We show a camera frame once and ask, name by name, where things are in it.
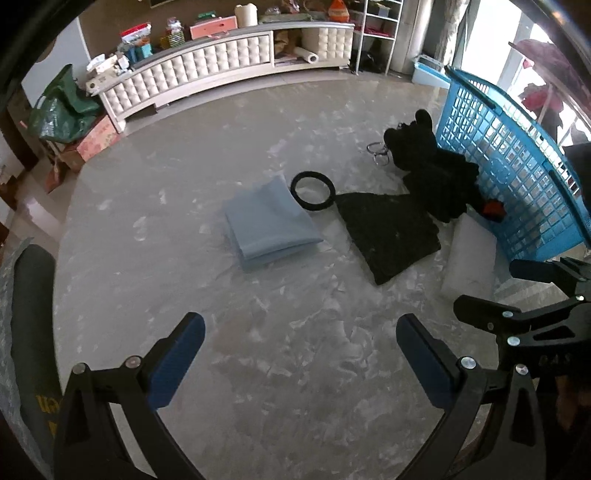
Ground black plush toy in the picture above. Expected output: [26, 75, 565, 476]
[383, 109, 506, 224]

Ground red and white packet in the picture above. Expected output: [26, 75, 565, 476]
[121, 25, 153, 44]

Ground black knitted cloth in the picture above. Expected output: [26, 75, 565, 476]
[335, 191, 441, 286]

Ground pink patterned cardboard box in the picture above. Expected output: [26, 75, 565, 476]
[76, 114, 122, 162]

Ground black ring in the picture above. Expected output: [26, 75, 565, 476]
[291, 172, 337, 212]

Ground folded light blue cloth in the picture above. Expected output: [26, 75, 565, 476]
[225, 174, 324, 273]

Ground green flat box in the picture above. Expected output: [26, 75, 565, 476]
[259, 11, 310, 25]

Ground checkered gift bag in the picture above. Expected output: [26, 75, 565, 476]
[164, 18, 185, 47]

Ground brown paper bag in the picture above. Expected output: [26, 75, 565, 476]
[276, 30, 305, 56]

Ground silver column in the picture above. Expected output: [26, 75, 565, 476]
[394, 0, 428, 75]

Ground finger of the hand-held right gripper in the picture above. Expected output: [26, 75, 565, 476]
[453, 294, 591, 370]
[509, 257, 591, 303]

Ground green plastic bag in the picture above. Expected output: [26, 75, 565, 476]
[28, 65, 101, 144]

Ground light blue plastic tub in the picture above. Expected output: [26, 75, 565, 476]
[412, 54, 451, 88]

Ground red garment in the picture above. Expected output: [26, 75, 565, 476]
[522, 83, 566, 112]

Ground orange bag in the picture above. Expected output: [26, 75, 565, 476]
[327, 0, 352, 24]

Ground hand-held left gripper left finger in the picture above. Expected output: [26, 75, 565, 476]
[53, 312, 206, 480]

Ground pink drawer box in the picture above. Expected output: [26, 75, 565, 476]
[190, 16, 239, 40]

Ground clear glass object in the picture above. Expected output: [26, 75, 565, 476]
[366, 141, 393, 168]

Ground white tufted cabinet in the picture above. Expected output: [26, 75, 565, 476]
[88, 21, 356, 134]

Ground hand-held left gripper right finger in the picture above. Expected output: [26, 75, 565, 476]
[396, 314, 555, 480]

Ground white boxes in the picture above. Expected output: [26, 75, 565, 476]
[85, 53, 130, 95]

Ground white wire shelf rack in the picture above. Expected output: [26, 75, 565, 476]
[353, 0, 404, 75]

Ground pink cloth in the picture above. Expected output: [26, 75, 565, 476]
[515, 39, 561, 70]

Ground brown cardboard box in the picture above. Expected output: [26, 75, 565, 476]
[45, 138, 85, 192]

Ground blue plastic laundry basket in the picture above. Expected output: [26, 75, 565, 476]
[434, 66, 591, 266]

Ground dark grey chair back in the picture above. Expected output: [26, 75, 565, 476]
[9, 244, 63, 462]

